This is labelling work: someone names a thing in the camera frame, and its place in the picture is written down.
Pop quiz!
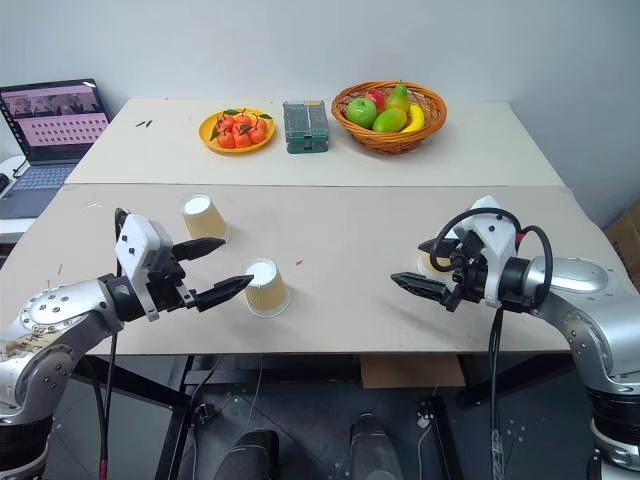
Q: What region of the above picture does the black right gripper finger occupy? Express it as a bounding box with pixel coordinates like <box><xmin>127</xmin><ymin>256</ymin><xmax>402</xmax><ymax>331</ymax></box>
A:
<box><xmin>417</xmin><ymin>238</ymin><xmax>459</xmax><ymax>258</ymax></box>
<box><xmin>390</xmin><ymin>271</ymin><xmax>449</xmax><ymax>302</ymax></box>

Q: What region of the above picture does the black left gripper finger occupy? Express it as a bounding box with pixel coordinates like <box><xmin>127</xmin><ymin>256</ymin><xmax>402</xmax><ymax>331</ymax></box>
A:
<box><xmin>172</xmin><ymin>237</ymin><xmax>228</xmax><ymax>262</ymax></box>
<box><xmin>192</xmin><ymin>274</ymin><xmax>256</xmax><ymax>314</ymax></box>

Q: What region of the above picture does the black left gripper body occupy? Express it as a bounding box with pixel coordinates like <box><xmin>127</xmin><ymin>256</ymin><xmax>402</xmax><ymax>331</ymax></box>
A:
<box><xmin>142</xmin><ymin>247</ymin><xmax>198</xmax><ymax>315</ymax></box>

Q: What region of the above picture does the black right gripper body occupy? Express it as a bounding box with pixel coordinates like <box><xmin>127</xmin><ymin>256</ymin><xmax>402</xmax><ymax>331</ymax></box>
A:
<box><xmin>439</xmin><ymin>230</ymin><xmax>490</xmax><ymax>314</ymax></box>

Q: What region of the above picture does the tan ribbed paper cup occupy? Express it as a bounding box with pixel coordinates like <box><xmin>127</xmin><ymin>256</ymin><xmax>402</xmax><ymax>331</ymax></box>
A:
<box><xmin>242</xmin><ymin>257</ymin><xmax>292</xmax><ymax>319</ymax></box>
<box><xmin>179</xmin><ymin>193</ymin><xmax>234</xmax><ymax>243</ymax></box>
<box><xmin>415</xmin><ymin>251</ymin><xmax>456</xmax><ymax>280</ymax></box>

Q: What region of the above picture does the flat cardboard sheet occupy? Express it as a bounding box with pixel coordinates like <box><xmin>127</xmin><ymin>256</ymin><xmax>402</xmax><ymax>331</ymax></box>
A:
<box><xmin>359</xmin><ymin>353</ymin><xmax>467</xmax><ymax>390</ymax></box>

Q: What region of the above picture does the yellow plate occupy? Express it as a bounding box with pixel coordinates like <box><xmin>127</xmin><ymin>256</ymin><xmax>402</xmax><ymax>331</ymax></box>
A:
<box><xmin>198</xmin><ymin>107</ymin><xmax>278</xmax><ymax>154</ymax></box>

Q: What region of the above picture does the brown wicker basket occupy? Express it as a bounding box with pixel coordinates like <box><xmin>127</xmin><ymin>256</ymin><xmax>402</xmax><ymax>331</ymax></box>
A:
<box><xmin>330</xmin><ymin>80</ymin><xmax>448</xmax><ymax>156</ymax></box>

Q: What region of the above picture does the yellow toy banana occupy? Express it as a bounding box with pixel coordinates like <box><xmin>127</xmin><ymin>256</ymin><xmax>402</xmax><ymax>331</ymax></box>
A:
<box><xmin>399</xmin><ymin>103</ymin><xmax>427</xmax><ymax>135</ymax></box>

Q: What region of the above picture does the green toy mango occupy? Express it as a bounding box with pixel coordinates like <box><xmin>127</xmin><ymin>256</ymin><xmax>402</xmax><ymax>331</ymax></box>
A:
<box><xmin>371</xmin><ymin>107</ymin><xmax>409</xmax><ymax>134</ymax></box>

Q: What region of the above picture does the green clear-lid parts box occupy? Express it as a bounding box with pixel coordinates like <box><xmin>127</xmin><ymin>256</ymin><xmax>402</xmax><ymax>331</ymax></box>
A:
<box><xmin>282</xmin><ymin>99</ymin><xmax>330</xmax><ymax>143</ymax></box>
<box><xmin>285</xmin><ymin>138</ymin><xmax>332</xmax><ymax>155</ymax></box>

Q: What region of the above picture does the green-red toy pear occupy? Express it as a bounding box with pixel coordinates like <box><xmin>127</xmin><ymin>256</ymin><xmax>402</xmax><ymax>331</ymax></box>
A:
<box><xmin>384</xmin><ymin>83</ymin><xmax>412</xmax><ymax>115</ymax></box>

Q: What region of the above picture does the green toy apple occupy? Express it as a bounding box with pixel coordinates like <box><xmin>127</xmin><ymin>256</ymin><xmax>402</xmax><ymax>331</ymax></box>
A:
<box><xmin>345</xmin><ymin>96</ymin><xmax>378</xmax><ymax>129</ymax></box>

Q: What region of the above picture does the brown cardboard box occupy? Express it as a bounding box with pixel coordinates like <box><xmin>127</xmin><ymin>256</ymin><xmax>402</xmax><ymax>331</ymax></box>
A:
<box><xmin>603</xmin><ymin>198</ymin><xmax>640</xmax><ymax>282</ymax></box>

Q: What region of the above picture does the red toy apple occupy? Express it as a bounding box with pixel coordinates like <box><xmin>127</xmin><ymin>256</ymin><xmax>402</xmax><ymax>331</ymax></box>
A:
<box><xmin>363</xmin><ymin>88</ymin><xmax>387</xmax><ymax>114</ymax></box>

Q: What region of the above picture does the dark rounded shape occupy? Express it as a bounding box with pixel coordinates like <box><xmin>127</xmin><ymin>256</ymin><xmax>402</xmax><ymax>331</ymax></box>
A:
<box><xmin>213</xmin><ymin>428</ymin><xmax>280</xmax><ymax>480</ymax></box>
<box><xmin>348</xmin><ymin>412</ymin><xmax>404</xmax><ymax>480</ymax></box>

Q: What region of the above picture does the grey open laptop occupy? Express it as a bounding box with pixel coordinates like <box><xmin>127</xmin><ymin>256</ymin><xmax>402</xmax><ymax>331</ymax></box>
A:
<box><xmin>0</xmin><ymin>77</ymin><xmax>111</xmax><ymax>219</ymax></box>

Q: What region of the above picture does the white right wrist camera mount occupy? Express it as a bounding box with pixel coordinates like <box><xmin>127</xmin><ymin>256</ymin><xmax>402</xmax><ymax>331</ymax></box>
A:
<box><xmin>466</xmin><ymin>195</ymin><xmax>522</xmax><ymax>308</ymax></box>

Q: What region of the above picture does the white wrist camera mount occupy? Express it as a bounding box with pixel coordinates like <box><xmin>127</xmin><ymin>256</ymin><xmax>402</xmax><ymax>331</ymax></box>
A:
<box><xmin>114</xmin><ymin>213</ymin><xmax>174</xmax><ymax>322</ymax></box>
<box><xmin>466</xmin><ymin>195</ymin><xmax>522</xmax><ymax>308</ymax></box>

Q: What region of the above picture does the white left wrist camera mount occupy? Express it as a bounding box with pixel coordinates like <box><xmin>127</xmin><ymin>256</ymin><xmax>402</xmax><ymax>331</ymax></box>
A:
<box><xmin>114</xmin><ymin>213</ymin><xmax>174</xmax><ymax>322</ymax></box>

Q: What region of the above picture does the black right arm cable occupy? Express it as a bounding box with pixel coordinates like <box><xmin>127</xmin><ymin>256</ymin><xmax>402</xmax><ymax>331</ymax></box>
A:
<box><xmin>429</xmin><ymin>207</ymin><xmax>555</xmax><ymax>480</ymax></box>

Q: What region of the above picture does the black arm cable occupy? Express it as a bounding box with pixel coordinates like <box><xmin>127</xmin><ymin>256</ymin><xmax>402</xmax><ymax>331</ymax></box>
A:
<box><xmin>429</xmin><ymin>207</ymin><xmax>555</xmax><ymax>480</ymax></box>
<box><xmin>79</xmin><ymin>207</ymin><xmax>132</xmax><ymax>480</ymax></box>

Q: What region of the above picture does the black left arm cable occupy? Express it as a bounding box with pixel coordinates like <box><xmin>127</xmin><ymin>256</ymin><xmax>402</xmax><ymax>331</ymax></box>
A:
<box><xmin>79</xmin><ymin>207</ymin><xmax>132</xmax><ymax>480</ymax></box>

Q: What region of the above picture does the thin white floor cable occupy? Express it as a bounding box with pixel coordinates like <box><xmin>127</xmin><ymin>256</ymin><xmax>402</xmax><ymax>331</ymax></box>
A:
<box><xmin>247</xmin><ymin>354</ymin><xmax>265</xmax><ymax>432</ymax></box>

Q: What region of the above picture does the black metal table frame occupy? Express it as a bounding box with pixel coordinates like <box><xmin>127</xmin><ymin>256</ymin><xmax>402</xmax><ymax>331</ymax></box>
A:
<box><xmin>64</xmin><ymin>353</ymin><xmax>579</xmax><ymax>480</ymax></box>

